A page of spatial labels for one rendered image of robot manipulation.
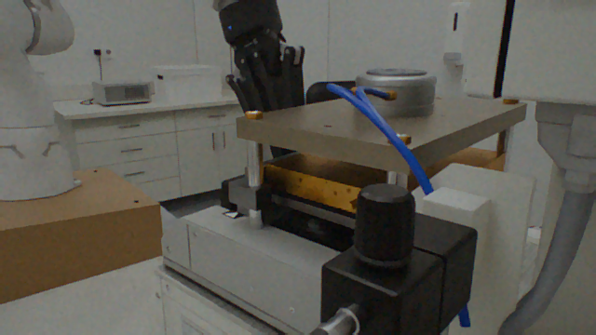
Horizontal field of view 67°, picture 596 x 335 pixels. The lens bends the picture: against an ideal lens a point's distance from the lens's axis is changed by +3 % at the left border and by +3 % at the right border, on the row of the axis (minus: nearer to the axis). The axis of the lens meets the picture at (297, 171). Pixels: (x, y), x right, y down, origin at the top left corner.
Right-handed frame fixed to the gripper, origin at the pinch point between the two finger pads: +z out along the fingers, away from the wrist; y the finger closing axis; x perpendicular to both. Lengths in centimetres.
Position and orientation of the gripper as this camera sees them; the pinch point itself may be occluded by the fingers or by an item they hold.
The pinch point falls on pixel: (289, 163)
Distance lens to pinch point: 57.0
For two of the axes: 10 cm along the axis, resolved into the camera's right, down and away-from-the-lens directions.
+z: 2.5, 9.6, 0.7
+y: -7.1, 1.4, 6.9
